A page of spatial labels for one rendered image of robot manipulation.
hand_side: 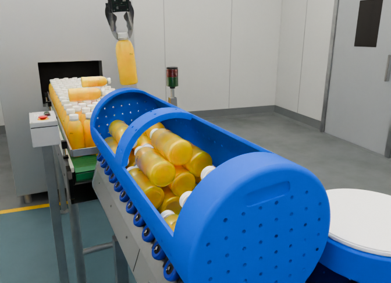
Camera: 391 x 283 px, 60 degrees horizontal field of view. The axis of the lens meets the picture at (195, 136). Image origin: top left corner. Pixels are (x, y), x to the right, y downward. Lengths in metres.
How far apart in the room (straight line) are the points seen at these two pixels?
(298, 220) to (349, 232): 0.20
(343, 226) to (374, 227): 0.06
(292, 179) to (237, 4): 5.56
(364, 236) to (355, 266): 0.06
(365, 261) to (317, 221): 0.15
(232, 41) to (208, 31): 0.47
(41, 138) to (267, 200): 1.07
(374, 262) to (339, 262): 0.07
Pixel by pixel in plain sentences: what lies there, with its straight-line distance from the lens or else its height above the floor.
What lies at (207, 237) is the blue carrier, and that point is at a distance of 0.51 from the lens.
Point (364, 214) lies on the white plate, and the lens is 0.87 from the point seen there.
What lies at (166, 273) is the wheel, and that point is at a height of 0.96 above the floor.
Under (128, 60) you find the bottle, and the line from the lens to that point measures 1.29.
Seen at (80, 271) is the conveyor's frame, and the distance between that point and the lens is 2.06.
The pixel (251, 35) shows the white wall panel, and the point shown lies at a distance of 6.15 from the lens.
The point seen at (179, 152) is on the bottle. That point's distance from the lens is 0.84.
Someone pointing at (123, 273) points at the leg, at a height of 0.46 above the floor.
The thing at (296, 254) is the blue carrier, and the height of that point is 1.06.
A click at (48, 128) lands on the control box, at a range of 1.44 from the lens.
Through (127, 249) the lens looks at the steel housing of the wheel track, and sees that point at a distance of 1.00.
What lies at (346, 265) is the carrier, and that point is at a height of 0.99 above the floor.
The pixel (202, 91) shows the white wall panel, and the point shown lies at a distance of 5.86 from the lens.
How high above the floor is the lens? 1.42
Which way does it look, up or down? 17 degrees down
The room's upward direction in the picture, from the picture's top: straight up
